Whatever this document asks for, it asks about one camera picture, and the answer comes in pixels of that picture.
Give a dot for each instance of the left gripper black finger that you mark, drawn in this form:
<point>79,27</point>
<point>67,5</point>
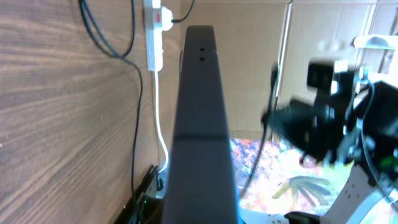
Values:
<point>201,186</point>

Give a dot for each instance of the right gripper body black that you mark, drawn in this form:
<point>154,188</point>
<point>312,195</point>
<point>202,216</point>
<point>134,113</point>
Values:
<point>332,132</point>

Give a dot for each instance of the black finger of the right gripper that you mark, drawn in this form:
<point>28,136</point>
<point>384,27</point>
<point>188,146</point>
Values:
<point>302,125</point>

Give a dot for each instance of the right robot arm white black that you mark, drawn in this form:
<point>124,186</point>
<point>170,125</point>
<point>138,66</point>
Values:
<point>373,175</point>

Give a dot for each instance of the white charger plug adapter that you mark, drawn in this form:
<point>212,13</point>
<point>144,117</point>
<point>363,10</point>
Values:
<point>166,18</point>

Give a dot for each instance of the white power strip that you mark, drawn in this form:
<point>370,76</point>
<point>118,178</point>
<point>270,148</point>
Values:
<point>153,30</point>

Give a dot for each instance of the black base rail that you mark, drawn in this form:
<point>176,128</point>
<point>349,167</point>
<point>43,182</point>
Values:
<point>147,202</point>

